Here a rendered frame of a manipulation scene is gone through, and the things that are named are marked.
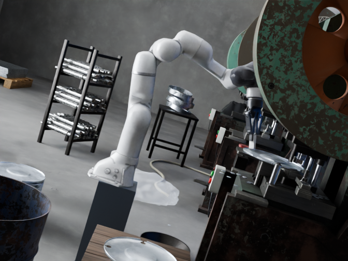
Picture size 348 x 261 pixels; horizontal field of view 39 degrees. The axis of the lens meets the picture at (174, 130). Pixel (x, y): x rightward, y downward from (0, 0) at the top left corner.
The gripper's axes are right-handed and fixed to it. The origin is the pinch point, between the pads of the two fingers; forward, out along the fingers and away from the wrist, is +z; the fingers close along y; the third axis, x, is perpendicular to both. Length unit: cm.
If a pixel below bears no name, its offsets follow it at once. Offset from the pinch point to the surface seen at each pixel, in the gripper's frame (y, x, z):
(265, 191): 18.2, 21.4, 23.1
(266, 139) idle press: -125, -78, -14
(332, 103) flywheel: 25, 53, -12
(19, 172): 63, -107, 24
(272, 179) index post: 14.9, 22.5, 17.6
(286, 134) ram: 2.9, 20.5, -2.8
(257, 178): 7.1, 9.2, 17.6
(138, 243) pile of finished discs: 62, -7, 47
